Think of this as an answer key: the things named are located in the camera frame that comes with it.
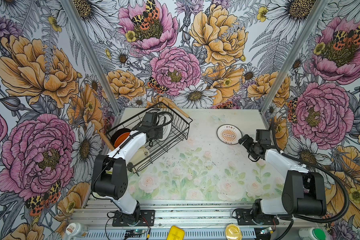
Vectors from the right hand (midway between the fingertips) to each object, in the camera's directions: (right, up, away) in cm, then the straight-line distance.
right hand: (243, 148), depth 91 cm
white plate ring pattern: (-45, +15, -14) cm, 50 cm away
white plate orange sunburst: (-3, +7, +17) cm, 19 cm away
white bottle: (-81, -31, -27) cm, 90 cm away
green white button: (+18, -31, -28) cm, 46 cm away
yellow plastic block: (-39, -36, -22) cm, 57 cm away
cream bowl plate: (-60, -3, -5) cm, 61 cm away
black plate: (-76, +9, +1) cm, 76 cm away
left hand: (-52, +7, 0) cm, 52 cm away
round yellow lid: (-13, -36, -21) cm, 43 cm away
